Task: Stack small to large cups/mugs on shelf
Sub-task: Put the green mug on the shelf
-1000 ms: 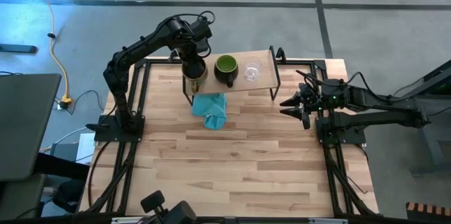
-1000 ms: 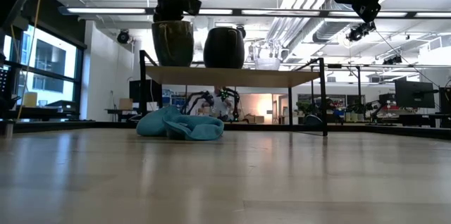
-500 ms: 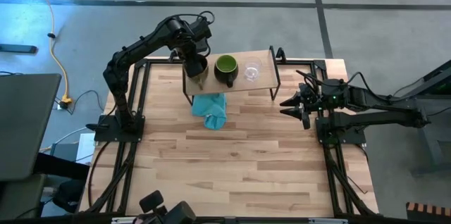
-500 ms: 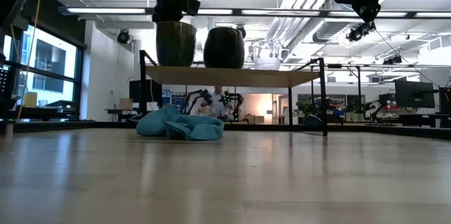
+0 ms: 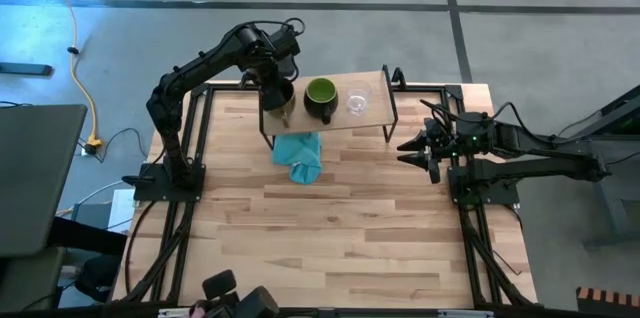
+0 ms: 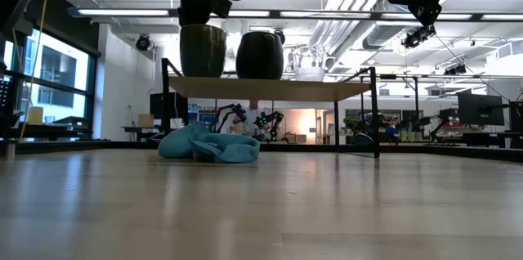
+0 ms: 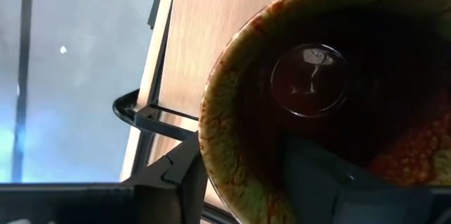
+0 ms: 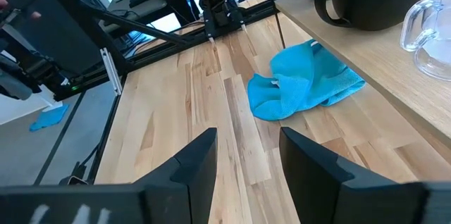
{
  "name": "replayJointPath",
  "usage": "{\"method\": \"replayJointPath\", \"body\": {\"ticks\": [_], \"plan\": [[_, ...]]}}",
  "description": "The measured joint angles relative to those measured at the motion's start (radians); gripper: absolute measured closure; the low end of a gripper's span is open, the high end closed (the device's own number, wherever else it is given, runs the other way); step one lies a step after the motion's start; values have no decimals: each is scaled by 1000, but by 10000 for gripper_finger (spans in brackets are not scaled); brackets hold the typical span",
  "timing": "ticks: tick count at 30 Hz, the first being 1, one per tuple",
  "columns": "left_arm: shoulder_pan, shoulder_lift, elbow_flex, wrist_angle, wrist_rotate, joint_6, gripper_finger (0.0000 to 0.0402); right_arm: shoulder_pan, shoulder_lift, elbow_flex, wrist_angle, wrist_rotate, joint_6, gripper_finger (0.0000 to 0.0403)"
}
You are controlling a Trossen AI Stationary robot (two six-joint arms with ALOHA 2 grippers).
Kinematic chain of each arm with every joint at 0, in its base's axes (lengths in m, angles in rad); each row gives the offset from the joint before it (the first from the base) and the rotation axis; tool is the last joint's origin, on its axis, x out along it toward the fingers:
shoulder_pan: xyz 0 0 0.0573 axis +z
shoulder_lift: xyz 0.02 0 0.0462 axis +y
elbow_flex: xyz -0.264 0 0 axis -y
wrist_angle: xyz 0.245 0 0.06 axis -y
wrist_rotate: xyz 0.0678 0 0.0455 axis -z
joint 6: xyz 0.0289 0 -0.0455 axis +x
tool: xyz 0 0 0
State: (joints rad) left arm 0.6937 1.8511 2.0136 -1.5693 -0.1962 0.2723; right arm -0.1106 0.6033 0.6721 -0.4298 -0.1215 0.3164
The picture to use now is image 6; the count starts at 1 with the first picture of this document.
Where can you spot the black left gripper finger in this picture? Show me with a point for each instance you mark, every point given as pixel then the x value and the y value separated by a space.
pixel 220 5
pixel 194 10

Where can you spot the blue-green glazed brown mug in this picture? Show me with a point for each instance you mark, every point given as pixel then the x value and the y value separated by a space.
pixel 203 51

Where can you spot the black mug with green inside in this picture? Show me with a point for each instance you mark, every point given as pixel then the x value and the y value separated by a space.
pixel 259 55

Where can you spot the clear glass cup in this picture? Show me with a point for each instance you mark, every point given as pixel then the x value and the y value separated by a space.
pixel 309 73

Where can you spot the black background robot arm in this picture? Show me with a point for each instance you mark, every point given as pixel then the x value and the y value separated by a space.
pixel 271 119
pixel 240 113

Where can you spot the wooden shelf with black legs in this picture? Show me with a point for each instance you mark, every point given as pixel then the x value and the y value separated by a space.
pixel 265 89

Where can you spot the black round ceiling speaker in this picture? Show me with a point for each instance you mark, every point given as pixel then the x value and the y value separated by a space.
pixel 143 42

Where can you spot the long ceiling light bar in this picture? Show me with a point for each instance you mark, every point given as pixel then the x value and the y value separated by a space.
pixel 122 12

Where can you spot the black background monitor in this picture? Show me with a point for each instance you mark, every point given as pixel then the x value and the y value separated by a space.
pixel 177 104

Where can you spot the black computer monitor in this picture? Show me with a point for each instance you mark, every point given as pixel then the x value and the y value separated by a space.
pixel 480 108

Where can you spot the person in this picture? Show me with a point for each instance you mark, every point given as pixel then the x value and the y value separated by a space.
pixel 253 117

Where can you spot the cardboard box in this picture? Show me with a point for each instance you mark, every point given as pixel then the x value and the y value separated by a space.
pixel 145 121

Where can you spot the teal cloth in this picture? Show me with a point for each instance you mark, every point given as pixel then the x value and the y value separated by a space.
pixel 212 147

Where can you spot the dark blue bag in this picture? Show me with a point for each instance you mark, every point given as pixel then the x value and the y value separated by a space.
pixel 363 139

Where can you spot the black desk device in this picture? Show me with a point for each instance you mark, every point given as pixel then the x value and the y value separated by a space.
pixel 71 123

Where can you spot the yellow box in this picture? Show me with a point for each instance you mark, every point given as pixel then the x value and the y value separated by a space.
pixel 34 115

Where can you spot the black ceiling-mounted camera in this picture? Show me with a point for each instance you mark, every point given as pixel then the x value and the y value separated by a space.
pixel 417 37

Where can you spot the window with black frame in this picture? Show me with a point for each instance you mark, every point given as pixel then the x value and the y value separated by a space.
pixel 61 68

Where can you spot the black metal table frame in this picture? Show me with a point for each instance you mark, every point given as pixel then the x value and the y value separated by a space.
pixel 470 153

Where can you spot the white table post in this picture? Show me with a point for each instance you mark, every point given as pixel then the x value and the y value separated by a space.
pixel 10 149

